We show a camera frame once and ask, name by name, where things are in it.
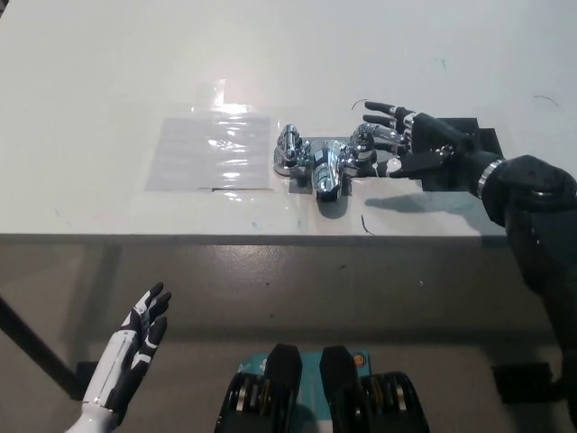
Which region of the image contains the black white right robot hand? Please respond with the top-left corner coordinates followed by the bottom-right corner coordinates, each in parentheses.
top-left (362, 99), bottom-right (504, 198)

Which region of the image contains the chrome faucet body with spout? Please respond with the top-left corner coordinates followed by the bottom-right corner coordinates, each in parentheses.
top-left (270, 134), bottom-right (391, 203)

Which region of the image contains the clear taped plastic sheet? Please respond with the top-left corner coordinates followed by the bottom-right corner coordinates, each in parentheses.
top-left (143, 115), bottom-right (274, 192)

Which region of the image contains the chrome knob faucet handle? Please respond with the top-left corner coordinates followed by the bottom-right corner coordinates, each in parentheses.
top-left (275, 122), bottom-right (304, 164)

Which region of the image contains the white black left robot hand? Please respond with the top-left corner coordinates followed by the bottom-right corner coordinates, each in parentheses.
top-left (82, 281), bottom-right (173, 414)

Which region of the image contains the black tape patch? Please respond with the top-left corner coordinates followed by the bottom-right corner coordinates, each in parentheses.
top-left (420, 115), bottom-right (511, 194)

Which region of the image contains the chrome lever faucet handle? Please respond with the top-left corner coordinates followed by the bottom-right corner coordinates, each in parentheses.
top-left (351, 123), bottom-right (407, 152)

